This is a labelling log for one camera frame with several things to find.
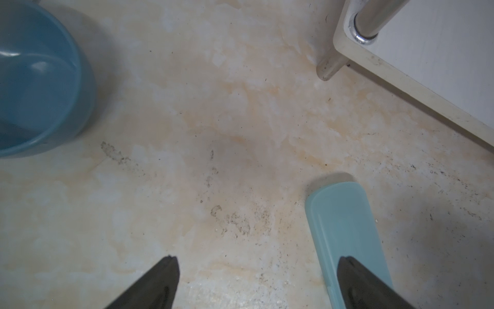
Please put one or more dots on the blue round plate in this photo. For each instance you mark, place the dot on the blue round plate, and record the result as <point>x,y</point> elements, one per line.
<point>48,88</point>

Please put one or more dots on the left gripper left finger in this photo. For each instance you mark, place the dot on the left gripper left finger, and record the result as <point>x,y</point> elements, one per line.
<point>155,289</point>

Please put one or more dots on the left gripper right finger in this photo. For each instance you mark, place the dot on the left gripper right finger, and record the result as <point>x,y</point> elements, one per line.
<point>360,288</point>

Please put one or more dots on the teal pencil case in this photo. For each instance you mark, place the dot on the teal pencil case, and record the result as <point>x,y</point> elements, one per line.
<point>342,224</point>

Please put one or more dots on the white two-tier shelf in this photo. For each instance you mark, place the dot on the white two-tier shelf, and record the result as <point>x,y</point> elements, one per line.
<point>438,52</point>

